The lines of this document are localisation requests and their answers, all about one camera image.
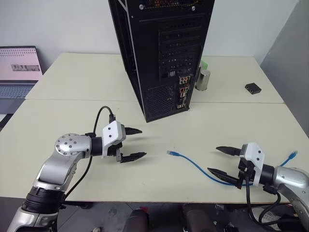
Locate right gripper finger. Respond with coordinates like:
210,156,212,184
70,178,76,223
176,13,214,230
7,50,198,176
215,145,242,157
207,167,240,186

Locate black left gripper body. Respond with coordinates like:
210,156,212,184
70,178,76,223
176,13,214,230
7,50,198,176
107,125,127,158

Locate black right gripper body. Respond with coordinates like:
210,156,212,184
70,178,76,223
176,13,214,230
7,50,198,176
237,157,257,190

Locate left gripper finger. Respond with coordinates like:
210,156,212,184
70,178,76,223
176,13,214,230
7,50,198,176
115,149,148,164
125,126,143,136

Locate dark rounded shape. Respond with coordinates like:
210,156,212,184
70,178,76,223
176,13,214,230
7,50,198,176
128,208,150,232
182,203,218,232

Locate small black box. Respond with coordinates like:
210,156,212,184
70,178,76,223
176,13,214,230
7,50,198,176
244,82,263,95

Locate silver metal cylinder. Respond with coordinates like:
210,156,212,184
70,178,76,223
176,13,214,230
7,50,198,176
195,69,211,92

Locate black computer tower case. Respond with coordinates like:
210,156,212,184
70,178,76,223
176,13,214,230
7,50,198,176
107,0,216,123

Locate open grey laptop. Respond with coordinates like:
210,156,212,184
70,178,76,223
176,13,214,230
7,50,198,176
0,45,44,115

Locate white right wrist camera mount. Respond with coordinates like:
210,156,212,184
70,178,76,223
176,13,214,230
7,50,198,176
241,142,266,187

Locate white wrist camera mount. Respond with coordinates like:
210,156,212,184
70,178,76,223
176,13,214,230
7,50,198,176
241,142,266,187
101,121,127,159

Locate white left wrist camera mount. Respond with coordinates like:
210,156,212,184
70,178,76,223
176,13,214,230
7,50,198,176
101,121,127,159

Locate blue ethernet cable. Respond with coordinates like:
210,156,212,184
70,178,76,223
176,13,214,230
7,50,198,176
167,149,298,187

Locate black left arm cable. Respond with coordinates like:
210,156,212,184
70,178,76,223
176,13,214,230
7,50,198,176
61,106,117,208

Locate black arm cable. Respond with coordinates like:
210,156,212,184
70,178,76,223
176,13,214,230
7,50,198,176
244,175,290,227
61,106,117,208

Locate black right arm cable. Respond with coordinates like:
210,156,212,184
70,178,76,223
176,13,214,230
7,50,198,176
244,175,290,227

